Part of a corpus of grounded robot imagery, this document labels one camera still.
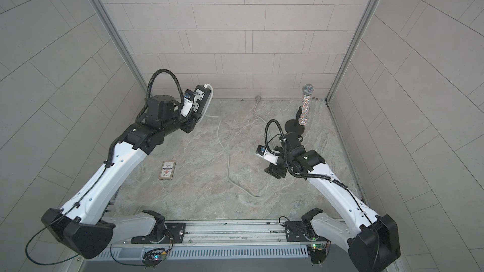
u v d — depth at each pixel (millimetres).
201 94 665
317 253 684
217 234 721
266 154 657
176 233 711
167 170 862
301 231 711
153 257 654
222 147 965
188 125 619
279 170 666
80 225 357
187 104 604
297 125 986
